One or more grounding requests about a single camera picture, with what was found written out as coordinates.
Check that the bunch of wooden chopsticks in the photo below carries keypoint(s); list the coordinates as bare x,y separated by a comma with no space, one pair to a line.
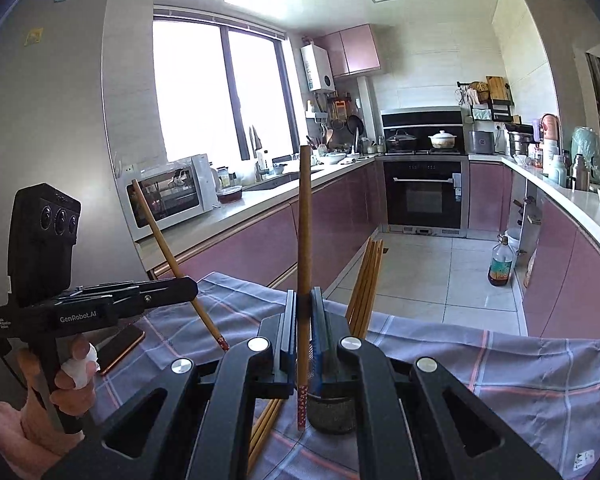
265,425

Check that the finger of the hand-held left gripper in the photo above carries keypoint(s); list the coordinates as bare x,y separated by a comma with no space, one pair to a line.
170,287
145,305

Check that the pink base cabinets with open shelf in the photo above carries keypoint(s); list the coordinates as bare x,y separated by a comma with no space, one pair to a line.
570,270

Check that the pink thermos jug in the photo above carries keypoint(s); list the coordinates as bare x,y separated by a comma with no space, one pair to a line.
550,127

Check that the black built-in oven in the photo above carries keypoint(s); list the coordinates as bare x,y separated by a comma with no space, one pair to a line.
425,195

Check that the mint green plastic-wrapped appliance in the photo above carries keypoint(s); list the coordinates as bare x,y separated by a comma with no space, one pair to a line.
590,150

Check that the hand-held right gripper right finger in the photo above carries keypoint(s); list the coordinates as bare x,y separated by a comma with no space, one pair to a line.
319,350

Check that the white plastic bucket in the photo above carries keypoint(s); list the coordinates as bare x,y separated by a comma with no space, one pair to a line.
514,240

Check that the black wall storage rack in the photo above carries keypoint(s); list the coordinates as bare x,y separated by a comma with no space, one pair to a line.
500,110

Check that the pink wall cabinet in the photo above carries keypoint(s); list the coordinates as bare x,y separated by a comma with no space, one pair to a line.
352,50

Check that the white wall water heater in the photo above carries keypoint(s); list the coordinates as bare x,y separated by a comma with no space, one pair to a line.
317,67

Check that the white casserole pot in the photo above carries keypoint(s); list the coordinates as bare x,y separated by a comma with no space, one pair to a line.
443,140

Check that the wooden cutting board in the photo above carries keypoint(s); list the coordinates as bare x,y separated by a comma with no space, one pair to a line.
497,88

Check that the blue-grey plaid tablecloth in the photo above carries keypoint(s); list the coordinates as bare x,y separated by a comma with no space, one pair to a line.
480,375

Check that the black hanging frying pan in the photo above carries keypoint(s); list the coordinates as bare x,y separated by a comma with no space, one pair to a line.
355,124

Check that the pink base cabinets under window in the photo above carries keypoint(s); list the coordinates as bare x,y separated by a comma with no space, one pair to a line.
260,230

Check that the white vertical pipe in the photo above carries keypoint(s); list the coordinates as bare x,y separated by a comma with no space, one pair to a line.
365,105

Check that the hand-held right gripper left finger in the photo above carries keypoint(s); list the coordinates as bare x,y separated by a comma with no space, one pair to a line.
289,350

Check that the white countertop oven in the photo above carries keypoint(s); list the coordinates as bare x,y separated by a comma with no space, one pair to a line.
165,200

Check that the glass jar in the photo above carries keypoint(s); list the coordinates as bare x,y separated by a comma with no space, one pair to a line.
225,177

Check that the steel sink faucet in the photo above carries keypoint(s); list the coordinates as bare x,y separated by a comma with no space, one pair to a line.
260,165

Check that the steel stockpot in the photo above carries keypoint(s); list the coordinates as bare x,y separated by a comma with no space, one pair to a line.
520,144

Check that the cooking oil bottle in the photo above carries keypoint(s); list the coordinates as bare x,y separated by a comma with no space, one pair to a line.
501,267

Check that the black mesh utensil holder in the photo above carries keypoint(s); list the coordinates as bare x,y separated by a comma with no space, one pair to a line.
335,417

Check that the white electric kettle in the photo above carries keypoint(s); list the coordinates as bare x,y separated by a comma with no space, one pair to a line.
213,180

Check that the black pot with glass lid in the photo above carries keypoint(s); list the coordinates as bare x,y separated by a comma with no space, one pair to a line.
401,140

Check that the stainless steel thermos bottle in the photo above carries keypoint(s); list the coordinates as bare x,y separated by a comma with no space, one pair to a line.
581,175

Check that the black range hood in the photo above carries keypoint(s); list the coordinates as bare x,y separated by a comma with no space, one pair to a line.
422,119

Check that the clear plastic bag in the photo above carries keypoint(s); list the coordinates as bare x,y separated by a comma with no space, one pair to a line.
530,267

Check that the person's left hand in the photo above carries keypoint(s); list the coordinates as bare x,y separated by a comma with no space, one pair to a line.
82,397

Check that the large kitchen window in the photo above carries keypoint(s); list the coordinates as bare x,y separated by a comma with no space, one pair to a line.
190,85

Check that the white and mint bottle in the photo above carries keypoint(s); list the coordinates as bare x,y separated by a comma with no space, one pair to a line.
557,172

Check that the dark red bowl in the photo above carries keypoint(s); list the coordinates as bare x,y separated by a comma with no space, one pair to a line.
229,195

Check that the kitchen sink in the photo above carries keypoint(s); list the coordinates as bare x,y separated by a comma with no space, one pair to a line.
285,180

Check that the grey refrigerator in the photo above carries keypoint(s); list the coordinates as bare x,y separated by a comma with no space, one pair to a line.
55,110

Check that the smartphone with orange case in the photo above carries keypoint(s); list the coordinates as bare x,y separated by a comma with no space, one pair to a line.
122,347

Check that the hanging kitchen utensil rack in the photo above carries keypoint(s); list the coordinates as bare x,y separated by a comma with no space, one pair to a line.
340,110

